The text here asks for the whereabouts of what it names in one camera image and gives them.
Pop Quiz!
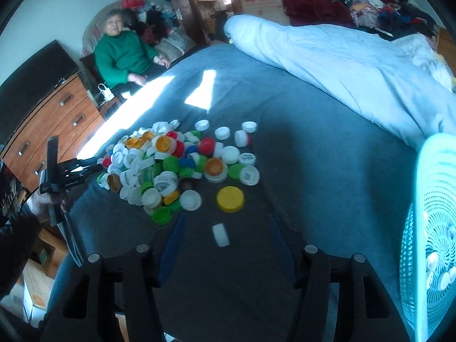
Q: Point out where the large white bottle cap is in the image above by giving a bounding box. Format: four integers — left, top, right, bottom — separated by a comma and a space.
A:
179, 190, 203, 211

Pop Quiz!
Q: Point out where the operator left hand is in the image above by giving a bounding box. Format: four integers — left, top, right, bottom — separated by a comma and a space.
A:
26, 189, 67, 224

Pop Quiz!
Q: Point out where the wooden chest of drawers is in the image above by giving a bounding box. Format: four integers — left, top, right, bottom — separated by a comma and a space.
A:
1, 73, 104, 191

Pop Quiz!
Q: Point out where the green bottle cap front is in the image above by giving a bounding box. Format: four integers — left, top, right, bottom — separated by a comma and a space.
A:
151, 206, 172, 226

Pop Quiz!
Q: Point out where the white small bag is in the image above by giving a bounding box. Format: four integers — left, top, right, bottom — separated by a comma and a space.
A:
97, 84, 115, 102

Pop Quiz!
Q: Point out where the light blue perforated basket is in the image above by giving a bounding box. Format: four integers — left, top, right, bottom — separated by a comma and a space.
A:
399, 134, 455, 341

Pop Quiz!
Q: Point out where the black flat television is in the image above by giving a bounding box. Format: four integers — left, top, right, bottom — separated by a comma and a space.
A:
0, 40, 78, 144

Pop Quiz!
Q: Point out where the grey blue bed blanket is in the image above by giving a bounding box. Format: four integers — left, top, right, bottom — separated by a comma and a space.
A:
46, 42, 421, 342

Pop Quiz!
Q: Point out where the dark brown bottle cap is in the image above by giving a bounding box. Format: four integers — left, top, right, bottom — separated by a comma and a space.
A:
178, 178, 196, 192

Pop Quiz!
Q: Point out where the yellow bottle cap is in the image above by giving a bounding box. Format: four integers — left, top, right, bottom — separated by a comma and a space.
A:
216, 186, 245, 213

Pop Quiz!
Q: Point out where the woman in green sweater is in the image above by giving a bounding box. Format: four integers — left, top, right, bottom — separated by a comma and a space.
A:
94, 9, 170, 98

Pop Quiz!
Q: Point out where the orange bottle cap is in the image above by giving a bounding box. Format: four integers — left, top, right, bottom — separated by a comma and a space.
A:
204, 157, 224, 178

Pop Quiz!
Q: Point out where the red bottle cap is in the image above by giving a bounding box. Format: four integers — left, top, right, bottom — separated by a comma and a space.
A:
198, 137, 216, 157

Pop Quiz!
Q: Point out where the white cap far right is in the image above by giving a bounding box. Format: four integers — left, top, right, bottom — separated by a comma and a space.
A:
241, 121, 257, 134

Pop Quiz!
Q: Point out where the light blue folded duvet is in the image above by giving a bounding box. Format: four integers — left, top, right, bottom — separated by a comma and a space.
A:
224, 15, 455, 150

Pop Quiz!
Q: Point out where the dark red blanket pile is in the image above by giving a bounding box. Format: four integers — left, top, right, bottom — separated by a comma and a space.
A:
283, 0, 355, 28

